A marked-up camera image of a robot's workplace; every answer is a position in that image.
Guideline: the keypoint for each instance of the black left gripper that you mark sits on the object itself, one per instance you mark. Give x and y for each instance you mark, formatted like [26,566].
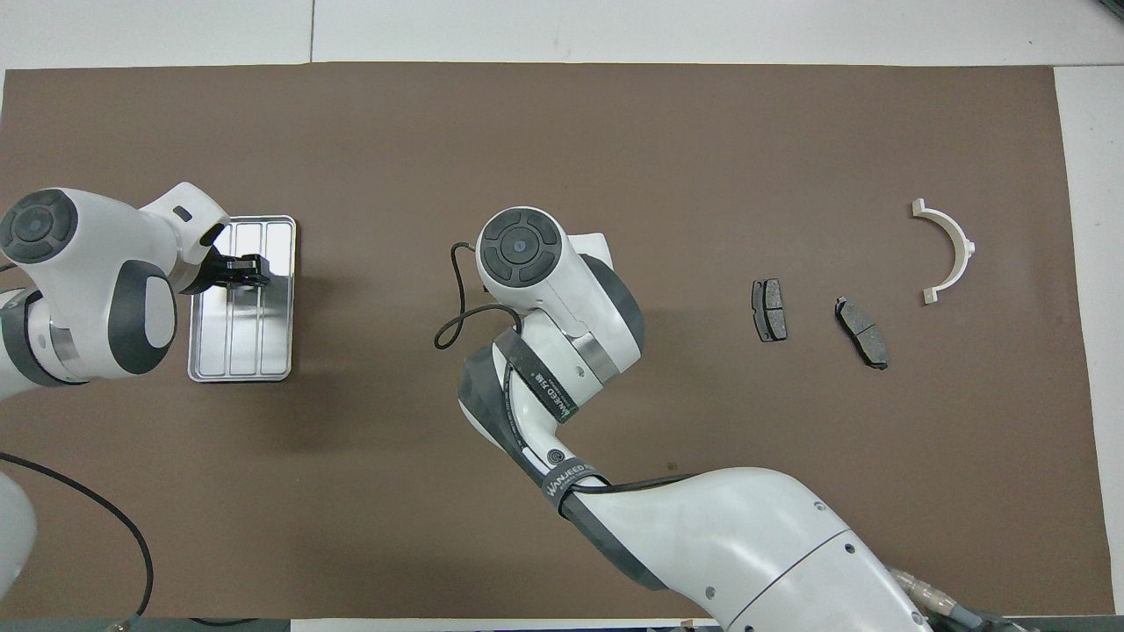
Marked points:
[215,272]

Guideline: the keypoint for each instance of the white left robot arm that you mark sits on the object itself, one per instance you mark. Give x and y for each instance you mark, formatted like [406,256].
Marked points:
[88,237]

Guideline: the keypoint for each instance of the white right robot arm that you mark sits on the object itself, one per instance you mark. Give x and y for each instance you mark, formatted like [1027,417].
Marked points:
[746,527]

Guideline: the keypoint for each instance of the silver metal tray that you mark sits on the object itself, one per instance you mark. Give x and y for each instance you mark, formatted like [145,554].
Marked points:
[263,342]

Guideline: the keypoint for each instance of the brown table mat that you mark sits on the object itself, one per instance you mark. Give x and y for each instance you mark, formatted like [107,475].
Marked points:
[702,132]

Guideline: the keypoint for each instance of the short dark grey brake pad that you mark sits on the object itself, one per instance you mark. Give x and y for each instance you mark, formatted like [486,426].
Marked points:
[773,303]

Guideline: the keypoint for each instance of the long dark grey brake pad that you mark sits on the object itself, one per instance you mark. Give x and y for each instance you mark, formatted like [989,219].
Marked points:
[865,338]

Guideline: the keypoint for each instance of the grey corrugated base connector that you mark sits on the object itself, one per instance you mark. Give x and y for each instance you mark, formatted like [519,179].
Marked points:
[931,601]

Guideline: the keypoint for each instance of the white semicircular bracket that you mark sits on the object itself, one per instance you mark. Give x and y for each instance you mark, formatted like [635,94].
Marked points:
[965,253]

